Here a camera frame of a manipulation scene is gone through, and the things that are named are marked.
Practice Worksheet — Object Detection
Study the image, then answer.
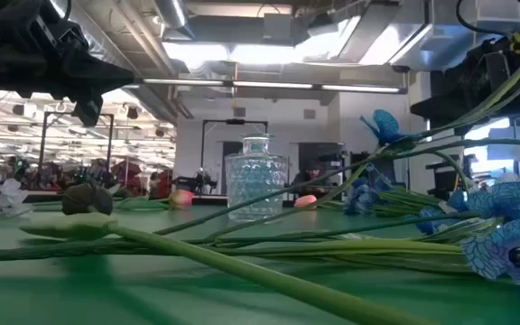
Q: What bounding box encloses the linear ceiling light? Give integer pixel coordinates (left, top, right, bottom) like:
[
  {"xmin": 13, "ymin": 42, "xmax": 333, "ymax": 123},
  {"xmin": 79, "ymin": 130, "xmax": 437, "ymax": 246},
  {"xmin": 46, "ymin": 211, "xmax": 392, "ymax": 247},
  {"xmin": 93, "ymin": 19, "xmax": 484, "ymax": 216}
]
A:
[{"xmin": 142, "ymin": 78, "xmax": 408, "ymax": 95}]

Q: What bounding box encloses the pink tulip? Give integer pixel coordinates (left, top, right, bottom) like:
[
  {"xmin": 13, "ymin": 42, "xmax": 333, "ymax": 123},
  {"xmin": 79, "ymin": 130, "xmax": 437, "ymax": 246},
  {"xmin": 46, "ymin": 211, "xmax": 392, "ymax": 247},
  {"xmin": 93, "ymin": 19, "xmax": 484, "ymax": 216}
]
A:
[
  {"xmin": 292, "ymin": 194, "xmax": 319, "ymax": 210},
  {"xmin": 116, "ymin": 189, "xmax": 195, "ymax": 212}
]

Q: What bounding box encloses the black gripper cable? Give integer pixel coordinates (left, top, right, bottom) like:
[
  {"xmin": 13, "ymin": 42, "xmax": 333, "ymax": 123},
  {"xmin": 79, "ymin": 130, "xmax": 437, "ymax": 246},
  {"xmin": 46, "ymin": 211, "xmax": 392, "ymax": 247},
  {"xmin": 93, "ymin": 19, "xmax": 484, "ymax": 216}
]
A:
[{"xmin": 455, "ymin": 0, "xmax": 520, "ymax": 38}]

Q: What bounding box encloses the black cabinet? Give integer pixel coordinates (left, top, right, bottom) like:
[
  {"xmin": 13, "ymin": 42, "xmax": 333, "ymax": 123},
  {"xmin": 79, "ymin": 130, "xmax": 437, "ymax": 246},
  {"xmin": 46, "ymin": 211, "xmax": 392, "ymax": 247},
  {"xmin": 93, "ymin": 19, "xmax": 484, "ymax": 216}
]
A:
[{"xmin": 296, "ymin": 142, "xmax": 348, "ymax": 200}]

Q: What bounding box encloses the black rig frame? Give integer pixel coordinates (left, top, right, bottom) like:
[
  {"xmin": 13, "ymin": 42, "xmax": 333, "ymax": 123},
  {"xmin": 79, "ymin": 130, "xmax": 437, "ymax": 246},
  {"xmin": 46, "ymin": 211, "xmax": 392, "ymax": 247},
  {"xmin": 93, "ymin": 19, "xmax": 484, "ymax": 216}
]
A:
[
  {"xmin": 200, "ymin": 117, "xmax": 270, "ymax": 196},
  {"xmin": 38, "ymin": 110, "xmax": 116, "ymax": 190}
]

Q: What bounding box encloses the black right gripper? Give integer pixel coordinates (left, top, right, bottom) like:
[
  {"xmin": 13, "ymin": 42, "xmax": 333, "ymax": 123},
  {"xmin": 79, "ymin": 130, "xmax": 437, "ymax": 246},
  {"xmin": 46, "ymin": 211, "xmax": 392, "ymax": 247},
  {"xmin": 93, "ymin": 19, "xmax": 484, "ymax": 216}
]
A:
[{"xmin": 409, "ymin": 15, "xmax": 520, "ymax": 127}]

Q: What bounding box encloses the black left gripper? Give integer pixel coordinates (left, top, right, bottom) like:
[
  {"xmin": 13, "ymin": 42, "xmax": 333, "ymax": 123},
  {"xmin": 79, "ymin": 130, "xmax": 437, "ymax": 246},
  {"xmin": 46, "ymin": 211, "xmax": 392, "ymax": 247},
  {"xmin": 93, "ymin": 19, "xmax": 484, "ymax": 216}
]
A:
[{"xmin": 15, "ymin": 0, "xmax": 144, "ymax": 128}]

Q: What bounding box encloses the person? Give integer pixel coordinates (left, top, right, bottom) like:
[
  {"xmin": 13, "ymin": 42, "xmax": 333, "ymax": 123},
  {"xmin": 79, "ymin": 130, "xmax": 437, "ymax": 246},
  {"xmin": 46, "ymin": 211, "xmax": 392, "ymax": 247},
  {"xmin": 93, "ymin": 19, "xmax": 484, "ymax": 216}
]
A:
[{"xmin": 290, "ymin": 158, "xmax": 337, "ymax": 200}]

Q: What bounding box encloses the light blue flower bunch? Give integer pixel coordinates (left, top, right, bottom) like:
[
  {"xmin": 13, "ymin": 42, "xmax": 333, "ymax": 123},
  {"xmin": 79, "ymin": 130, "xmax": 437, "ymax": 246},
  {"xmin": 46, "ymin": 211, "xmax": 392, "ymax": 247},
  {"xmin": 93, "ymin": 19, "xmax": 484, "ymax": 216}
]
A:
[
  {"xmin": 0, "ymin": 173, "xmax": 520, "ymax": 308},
  {"xmin": 154, "ymin": 22, "xmax": 520, "ymax": 243}
]

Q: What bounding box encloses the clear glass vase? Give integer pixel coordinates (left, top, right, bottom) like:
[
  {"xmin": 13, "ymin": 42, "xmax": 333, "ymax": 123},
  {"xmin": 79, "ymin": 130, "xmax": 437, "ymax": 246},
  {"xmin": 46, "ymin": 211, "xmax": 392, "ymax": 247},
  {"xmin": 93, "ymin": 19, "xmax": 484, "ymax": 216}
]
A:
[{"xmin": 224, "ymin": 133, "xmax": 290, "ymax": 223}]

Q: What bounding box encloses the white flower bunch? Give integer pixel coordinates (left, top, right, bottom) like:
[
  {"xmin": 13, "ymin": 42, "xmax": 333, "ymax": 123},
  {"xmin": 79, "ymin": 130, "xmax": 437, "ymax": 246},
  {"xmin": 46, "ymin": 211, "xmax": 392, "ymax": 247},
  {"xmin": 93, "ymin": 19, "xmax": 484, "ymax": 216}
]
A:
[{"xmin": 0, "ymin": 176, "xmax": 35, "ymax": 219}]

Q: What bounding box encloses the black equipment cart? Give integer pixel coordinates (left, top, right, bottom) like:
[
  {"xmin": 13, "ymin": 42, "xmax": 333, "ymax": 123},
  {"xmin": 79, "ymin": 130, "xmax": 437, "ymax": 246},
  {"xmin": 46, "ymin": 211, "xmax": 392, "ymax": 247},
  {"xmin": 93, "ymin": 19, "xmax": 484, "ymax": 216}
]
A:
[{"xmin": 424, "ymin": 153, "xmax": 480, "ymax": 198}]

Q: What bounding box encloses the green table mat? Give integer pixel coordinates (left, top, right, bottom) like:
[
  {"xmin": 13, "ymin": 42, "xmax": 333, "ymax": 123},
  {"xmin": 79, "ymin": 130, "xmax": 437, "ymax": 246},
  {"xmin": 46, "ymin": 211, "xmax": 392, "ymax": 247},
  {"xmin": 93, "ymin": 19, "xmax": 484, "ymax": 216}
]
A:
[{"xmin": 0, "ymin": 200, "xmax": 520, "ymax": 325}]

